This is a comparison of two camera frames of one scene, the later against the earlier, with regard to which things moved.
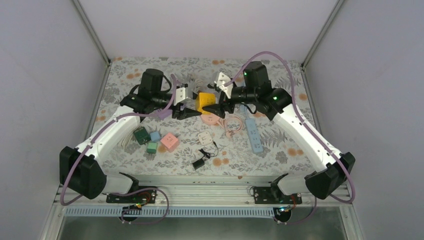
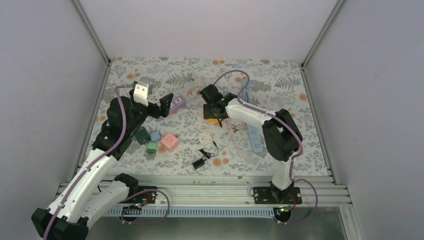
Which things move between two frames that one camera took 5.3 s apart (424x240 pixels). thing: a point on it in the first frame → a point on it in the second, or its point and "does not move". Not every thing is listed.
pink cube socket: (169, 142) does not move
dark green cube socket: (142, 135) does not move
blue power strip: (254, 136) does not move
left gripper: (186, 112) → (164, 108)
